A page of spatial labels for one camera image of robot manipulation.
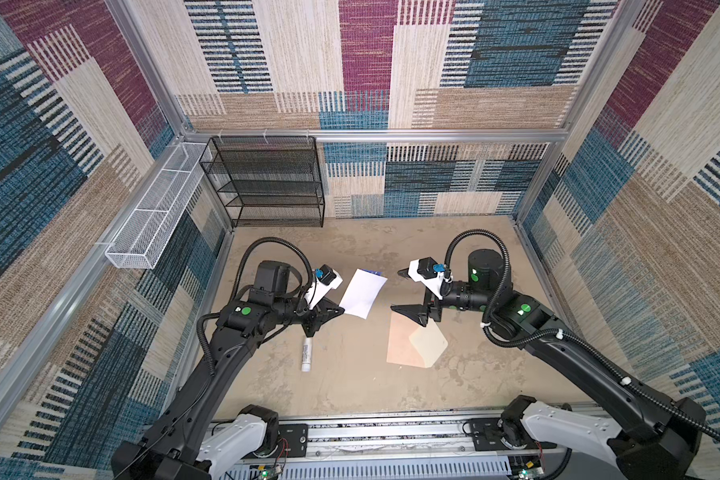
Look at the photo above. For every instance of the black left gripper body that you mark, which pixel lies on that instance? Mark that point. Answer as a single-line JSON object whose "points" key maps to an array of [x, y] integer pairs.
{"points": [[301, 315]]}

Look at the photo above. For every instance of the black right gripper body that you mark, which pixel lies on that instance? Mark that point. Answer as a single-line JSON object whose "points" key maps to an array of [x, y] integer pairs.
{"points": [[435, 305]]}

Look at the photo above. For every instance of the pink envelope with flap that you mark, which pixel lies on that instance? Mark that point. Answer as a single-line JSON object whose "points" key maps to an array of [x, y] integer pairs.
{"points": [[410, 344]]}

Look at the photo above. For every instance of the blue bordered white letter paper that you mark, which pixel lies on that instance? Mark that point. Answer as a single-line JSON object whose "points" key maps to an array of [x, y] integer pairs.
{"points": [[361, 293]]}

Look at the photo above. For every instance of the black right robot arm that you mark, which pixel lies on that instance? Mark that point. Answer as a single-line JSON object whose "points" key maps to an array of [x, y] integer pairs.
{"points": [[647, 435]]}

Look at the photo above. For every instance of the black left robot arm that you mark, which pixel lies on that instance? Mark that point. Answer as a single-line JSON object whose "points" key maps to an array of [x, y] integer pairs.
{"points": [[178, 445]]}

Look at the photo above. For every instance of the white glue stick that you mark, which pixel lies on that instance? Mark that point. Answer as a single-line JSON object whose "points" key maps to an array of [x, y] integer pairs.
{"points": [[307, 354]]}

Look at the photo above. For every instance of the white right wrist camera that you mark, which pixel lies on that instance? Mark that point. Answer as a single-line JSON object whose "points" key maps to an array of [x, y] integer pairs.
{"points": [[431, 274]]}

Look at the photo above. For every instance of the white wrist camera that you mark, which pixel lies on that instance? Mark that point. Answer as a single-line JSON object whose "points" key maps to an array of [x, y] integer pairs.
{"points": [[431, 274], [325, 280]]}

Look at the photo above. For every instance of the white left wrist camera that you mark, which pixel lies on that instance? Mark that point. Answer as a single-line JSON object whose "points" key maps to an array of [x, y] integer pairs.
{"points": [[325, 280]]}

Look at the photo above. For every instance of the black wire shelf rack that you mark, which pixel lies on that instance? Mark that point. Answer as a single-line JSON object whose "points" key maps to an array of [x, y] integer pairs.
{"points": [[266, 181]]}

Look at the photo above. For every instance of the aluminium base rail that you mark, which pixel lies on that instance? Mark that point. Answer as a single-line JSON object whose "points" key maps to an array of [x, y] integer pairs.
{"points": [[408, 445]]}

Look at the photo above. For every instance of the white wire mesh basket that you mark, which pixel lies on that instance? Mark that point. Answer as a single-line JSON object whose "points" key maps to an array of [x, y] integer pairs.
{"points": [[142, 239]]}

